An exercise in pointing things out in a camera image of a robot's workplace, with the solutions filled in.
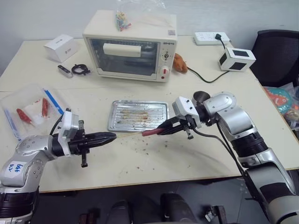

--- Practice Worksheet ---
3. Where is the brown bread piece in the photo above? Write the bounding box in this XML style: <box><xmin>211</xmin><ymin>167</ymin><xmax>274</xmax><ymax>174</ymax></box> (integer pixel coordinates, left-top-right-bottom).
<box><xmin>173</xmin><ymin>53</ymin><xmax>189</xmax><ymax>74</ymax></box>

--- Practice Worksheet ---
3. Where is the dark brown block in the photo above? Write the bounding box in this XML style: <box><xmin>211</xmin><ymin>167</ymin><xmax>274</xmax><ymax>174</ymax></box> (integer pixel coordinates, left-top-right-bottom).
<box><xmin>205</xmin><ymin>204</ymin><xmax>226</xmax><ymax>224</ymax></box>

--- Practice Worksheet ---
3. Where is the plastic bag of skewered sausages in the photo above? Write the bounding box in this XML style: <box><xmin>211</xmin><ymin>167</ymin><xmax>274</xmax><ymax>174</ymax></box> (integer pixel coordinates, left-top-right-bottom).
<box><xmin>0</xmin><ymin>84</ymin><xmax>66</xmax><ymax>142</ymax></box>

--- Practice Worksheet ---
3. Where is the silver ribbed baking tray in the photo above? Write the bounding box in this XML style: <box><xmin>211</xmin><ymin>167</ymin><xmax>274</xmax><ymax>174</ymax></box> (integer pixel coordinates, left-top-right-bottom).
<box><xmin>107</xmin><ymin>100</ymin><xmax>170</xmax><ymax>132</ymax></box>

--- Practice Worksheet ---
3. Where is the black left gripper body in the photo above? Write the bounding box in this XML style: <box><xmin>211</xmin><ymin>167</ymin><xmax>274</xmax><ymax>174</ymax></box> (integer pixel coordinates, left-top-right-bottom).
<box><xmin>67</xmin><ymin>120</ymin><xmax>91</xmax><ymax>168</ymax></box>

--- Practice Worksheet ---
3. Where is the colourful printed bag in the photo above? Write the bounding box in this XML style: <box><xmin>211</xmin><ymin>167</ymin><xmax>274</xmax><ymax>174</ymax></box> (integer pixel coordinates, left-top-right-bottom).
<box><xmin>262</xmin><ymin>84</ymin><xmax>299</xmax><ymax>132</ymax></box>

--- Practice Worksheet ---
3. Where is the clear bag of skewers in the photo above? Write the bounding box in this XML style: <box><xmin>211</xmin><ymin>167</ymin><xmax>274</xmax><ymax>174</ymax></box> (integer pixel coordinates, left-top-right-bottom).
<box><xmin>132</xmin><ymin>8</ymin><xmax>175</xmax><ymax>27</ymax></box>

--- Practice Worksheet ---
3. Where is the white paper napkin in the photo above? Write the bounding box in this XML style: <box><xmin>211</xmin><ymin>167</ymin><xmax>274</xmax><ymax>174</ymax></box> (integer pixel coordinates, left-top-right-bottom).
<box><xmin>24</xmin><ymin>102</ymin><xmax>46</xmax><ymax>125</ymax></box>

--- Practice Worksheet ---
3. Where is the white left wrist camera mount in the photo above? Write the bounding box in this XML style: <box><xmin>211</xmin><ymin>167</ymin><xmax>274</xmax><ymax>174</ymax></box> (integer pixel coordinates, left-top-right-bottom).
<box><xmin>57</xmin><ymin>110</ymin><xmax>81</xmax><ymax>157</ymax></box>

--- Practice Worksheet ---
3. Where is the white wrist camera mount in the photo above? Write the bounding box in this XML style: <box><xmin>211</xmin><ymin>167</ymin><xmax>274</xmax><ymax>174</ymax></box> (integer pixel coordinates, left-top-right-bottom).
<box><xmin>57</xmin><ymin>110</ymin><xmax>81</xmax><ymax>157</ymax></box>
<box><xmin>171</xmin><ymin>96</ymin><xmax>202</xmax><ymax>129</ymax></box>

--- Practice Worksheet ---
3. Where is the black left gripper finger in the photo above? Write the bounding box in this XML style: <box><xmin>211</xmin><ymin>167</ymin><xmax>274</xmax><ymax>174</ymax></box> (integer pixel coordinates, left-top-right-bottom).
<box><xmin>84</xmin><ymin>131</ymin><xmax>117</xmax><ymax>141</ymax></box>
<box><xmin>84</xmin><ymin>138</ymin><xmax>116</xmax><ymax>148</ymax></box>

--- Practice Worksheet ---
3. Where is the grey remote stick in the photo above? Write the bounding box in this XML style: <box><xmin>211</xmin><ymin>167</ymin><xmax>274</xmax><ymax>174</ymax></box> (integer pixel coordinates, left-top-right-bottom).
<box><xmin>57</xmin><ymin>64</ymin><xmax>73</xmax><ymax>78</ymax></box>

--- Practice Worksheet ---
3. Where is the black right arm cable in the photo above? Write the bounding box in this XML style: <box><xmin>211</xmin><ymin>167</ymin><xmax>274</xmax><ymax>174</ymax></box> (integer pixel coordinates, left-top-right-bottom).
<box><xmin>193</xmin><ymin>121</ymin><xmax>271</xmax><ymax>220</ymax></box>

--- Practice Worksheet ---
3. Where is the white power strip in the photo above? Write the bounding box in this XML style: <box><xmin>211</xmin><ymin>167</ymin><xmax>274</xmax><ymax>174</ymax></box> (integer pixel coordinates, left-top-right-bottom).
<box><xmin>193</xmin><ymin>31</ymin><xmax>231</xmax><ymax>46</ymax></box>

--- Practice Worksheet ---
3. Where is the black oven power cable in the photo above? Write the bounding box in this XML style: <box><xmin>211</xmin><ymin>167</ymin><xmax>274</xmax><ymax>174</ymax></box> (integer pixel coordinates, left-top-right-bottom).
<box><xmin>186</xmin><ymin>39</ymin><xmax>232</xmax><ymax>84</ymax></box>

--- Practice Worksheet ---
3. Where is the coiled black cord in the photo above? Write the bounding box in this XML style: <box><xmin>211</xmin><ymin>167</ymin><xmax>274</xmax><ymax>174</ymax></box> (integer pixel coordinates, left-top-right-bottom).
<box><xmin>71</xmin><ymin>63</ymin><xmax>92</xmax><ymax>76</ymax></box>

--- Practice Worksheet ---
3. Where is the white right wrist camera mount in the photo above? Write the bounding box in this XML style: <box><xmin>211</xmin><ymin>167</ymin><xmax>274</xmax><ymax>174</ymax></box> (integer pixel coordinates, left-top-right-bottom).
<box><xmin>171</xmin><ymin>96</ymin><xmax>202</xmax><ymax>129</ymax></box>

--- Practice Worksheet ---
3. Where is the cream toaster oven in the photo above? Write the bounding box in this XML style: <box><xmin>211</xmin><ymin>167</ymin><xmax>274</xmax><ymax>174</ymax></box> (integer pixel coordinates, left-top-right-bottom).
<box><xmin>82</xmin><ymin>9</ymin><xmax>178</xmax><ymax>83</ymax></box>

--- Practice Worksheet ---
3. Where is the white cardboard box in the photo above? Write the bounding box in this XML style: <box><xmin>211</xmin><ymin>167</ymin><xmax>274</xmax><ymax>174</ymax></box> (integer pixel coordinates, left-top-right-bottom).
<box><xmin>43</xmin><ymin>34</ymin><xmax>80</xmax><ymax>63</ymax></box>

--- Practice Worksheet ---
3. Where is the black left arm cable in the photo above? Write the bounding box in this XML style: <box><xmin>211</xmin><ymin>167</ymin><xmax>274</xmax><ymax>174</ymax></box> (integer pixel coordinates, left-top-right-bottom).
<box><xmin>50</xmin><ymin>116</ymin><xmax>65</xmax><ymax>136</ymax></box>

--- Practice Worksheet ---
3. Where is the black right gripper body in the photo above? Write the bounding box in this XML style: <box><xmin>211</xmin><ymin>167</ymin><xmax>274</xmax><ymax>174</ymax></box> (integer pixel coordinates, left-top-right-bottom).
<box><xmin>178</xmin><ymin>113</ymin><xmax>203</xmax><ymax>140</ymax></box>

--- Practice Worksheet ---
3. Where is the black office chair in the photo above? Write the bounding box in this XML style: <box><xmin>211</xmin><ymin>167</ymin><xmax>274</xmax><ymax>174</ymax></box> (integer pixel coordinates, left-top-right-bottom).
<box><xmin>249</xmin><ymin>29</ymin><xmax>299</xmax><ymax>88</ymax></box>

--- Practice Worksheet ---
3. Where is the white cube with black panels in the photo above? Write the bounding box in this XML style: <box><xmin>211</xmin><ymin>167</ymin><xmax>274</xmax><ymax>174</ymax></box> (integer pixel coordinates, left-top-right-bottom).
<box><xmin>218</xmin><ymin>46</ymin><xmax>256</xmax><ymax>72</ymax></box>

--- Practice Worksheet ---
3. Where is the red sausage with stick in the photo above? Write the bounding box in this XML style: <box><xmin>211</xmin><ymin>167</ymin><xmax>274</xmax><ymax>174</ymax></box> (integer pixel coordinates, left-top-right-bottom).
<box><xmin>16</xmin><ymin>108</ymin><xmax>36</xmax><ymax>128</ymax></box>
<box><xmin>41</xmin><ymin>98</ymin><xmax>50</xmax><ymax>118</ymax></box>

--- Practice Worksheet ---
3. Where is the thin wooden skewer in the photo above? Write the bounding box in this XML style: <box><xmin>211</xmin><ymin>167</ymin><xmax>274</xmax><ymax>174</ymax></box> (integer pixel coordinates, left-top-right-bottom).
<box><xmin>114</xmin><ymin>131</ymin><xmax>144</xmax><ymax>139</ymax></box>

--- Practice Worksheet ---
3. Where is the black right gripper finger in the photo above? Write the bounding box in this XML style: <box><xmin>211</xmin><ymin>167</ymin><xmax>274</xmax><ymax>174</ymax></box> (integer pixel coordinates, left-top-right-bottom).
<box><xmin>157</xmin><ymin>116</ymin><xmax>184</xmax><ymax>129</ymax></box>
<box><xmin>156</xmin><ymin>125</ymin><xmax>187</xmax><ymax>136</ymax></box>

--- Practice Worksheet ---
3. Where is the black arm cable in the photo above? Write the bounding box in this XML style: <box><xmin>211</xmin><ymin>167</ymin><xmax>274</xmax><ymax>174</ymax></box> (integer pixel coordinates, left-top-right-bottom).
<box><xmin>50</xmin><ymin>116</ymin><xmax>65</xmax><ymax>136</ymax></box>
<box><xmin>193</xmin><ymin>121</ymin><xmax>271</xmax><ymax>220</ymax></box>

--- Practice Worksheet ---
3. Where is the bag of colourful small items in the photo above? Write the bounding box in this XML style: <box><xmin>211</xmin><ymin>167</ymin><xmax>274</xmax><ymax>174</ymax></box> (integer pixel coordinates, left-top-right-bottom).
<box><xmin>114</xmin><ymin>0</ymin><xmax>134</xmax><ymax>33</ymax></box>

